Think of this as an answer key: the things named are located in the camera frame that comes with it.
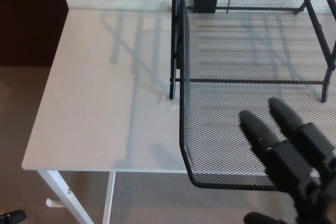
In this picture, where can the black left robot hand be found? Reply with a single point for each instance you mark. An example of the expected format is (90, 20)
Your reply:
(13, 217)

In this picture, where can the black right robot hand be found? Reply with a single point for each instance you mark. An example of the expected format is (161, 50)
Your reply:
(302, 169)

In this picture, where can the black mesh file tray layer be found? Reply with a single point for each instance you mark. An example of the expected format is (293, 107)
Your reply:
(223, 142)

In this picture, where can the clear tape blob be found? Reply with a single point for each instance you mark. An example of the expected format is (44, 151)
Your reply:
(168, 104)

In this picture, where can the dark brown cabinet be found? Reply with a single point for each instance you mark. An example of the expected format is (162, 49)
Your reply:
(29, 16)

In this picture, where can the white metal table leg frame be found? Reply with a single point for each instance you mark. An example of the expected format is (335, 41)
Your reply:
(56, 184)

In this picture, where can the black metal file rack frame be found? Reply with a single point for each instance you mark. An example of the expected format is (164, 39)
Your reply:
(173, 51)

